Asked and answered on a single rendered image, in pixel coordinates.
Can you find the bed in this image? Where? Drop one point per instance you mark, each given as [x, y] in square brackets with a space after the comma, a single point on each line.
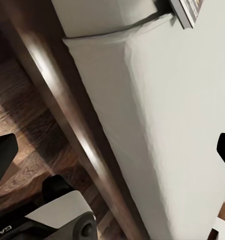
[140, 99]

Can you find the hardback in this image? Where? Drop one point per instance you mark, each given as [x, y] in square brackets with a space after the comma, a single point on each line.
[186, 11]

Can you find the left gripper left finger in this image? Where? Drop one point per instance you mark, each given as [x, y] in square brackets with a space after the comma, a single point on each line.
[8, 151]

